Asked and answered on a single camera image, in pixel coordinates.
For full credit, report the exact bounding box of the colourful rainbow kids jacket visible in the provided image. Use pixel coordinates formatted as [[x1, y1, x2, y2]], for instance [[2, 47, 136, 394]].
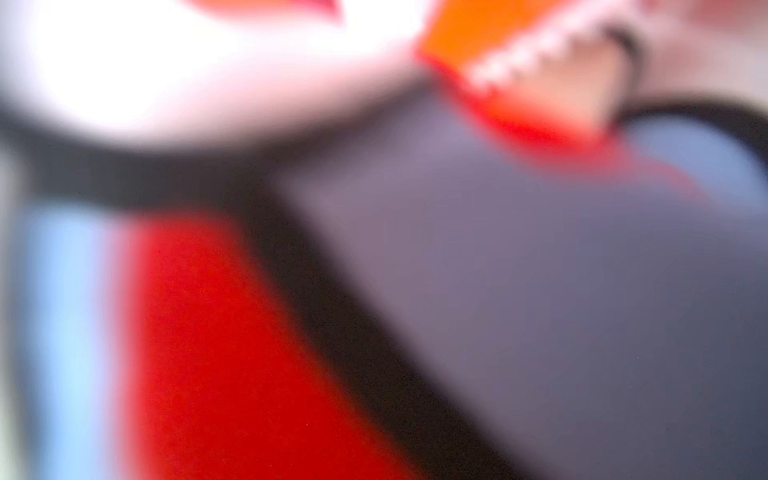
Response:
[[1, 1, 767, 479]]

